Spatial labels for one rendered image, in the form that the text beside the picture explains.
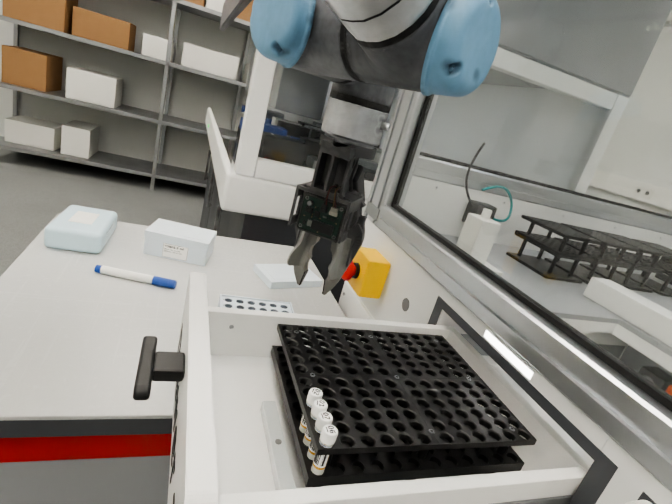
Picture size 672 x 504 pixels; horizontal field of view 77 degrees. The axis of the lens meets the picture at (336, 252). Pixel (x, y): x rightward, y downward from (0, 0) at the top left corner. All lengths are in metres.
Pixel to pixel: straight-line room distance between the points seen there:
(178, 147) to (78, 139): 0.87
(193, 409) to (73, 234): 0.64
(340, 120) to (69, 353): 0.45
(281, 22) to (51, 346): 0.49
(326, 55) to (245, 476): 0.37
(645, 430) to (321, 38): 0.41
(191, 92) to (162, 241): 3.63
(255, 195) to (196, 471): 0.94
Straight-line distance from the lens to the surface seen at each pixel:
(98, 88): 4.13
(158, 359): 0.39
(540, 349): 0.49
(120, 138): 4.62
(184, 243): 0.91
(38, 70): 4.26
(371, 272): 0.73
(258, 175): 1.15
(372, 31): 0.32
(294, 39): 0.41
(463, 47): 0.34
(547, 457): 0.52
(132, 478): 0.65
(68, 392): 0.60
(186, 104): 4.51
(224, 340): 0.52
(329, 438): 0.35
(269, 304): 0.74
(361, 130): 0.51
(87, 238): 0.91
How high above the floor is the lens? 1.14
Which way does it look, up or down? 19 degrees down
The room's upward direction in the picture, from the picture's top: 16 degrees clockwise
